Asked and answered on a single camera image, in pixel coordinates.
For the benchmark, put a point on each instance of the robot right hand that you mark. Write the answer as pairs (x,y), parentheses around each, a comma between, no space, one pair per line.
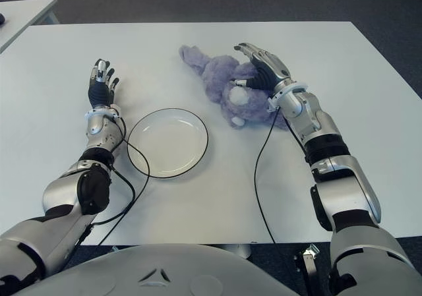
(270,72)

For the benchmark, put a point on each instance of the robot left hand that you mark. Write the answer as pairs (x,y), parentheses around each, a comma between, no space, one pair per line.
(100,93)

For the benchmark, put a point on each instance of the purple plush bunny doll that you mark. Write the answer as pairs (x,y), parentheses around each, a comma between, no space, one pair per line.
(217,78)

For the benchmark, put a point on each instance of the robot left arm silver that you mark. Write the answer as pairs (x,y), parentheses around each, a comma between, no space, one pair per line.
(62,197)

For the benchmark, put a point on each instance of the robot right arm silver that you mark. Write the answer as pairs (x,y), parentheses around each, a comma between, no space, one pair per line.
(336,177)

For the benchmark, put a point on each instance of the white plate black rim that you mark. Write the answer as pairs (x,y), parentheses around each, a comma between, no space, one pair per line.
(167,143)

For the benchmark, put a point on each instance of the white side table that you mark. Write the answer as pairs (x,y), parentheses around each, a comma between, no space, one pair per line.
(23,16)

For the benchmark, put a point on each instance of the black handheld controller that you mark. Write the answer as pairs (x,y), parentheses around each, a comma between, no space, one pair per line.
(2,18)

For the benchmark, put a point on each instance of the grey robot torso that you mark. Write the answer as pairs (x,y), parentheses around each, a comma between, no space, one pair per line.
(158,269)

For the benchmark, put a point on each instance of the metal table clamp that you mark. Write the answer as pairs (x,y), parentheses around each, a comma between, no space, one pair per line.
(310,259)

